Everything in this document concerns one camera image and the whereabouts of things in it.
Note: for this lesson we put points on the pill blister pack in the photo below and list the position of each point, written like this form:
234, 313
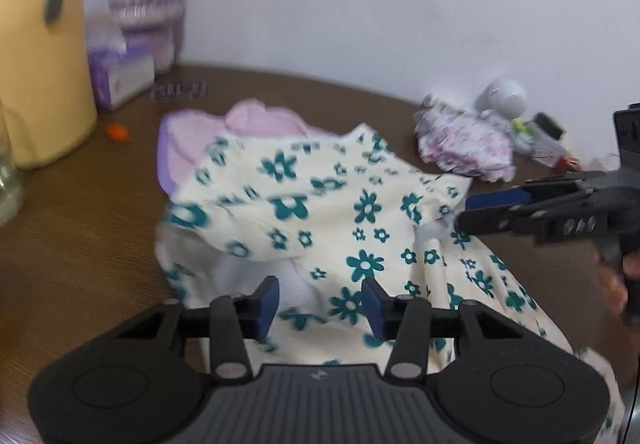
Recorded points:
179, 91

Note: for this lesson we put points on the cream green floral garment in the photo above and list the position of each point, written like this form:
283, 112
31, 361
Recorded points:
320, 204

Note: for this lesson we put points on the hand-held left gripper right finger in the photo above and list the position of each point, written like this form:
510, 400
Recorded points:
374, 310

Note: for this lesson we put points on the dark red box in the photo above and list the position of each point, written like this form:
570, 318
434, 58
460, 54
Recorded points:
569, 163

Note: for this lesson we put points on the small orange rose hip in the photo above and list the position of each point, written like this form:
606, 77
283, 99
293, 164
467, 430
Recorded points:
119, 133

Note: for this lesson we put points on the purple tissue box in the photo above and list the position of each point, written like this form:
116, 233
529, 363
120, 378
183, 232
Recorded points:
117, 73

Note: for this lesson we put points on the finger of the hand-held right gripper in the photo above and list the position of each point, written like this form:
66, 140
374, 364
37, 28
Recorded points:
497, 200
500, 221

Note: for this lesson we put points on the person's right hand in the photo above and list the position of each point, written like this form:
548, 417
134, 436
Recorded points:
614, 286

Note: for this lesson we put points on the green white small box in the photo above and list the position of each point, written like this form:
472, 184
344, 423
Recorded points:
521, 128

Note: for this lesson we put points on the yellow thermos jug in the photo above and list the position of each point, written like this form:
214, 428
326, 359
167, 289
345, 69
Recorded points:
40, 73

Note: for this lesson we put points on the black power adapter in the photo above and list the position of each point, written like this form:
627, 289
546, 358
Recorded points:
547, 126

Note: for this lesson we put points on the folded pink floral garment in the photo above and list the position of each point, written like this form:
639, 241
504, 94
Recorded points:
465, 143

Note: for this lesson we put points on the pastel pink blue purple garment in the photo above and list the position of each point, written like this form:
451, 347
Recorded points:
200, 133

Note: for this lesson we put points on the clear drinking glass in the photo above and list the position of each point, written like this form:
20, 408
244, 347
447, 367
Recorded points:
9, 184

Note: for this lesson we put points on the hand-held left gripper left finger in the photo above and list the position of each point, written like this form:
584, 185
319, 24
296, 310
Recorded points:
266, 308

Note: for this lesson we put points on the white astronaut speaker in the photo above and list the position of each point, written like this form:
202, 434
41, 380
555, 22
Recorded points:
505, 96

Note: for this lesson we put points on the purple knitted vase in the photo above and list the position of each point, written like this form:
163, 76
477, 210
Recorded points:
145, 3

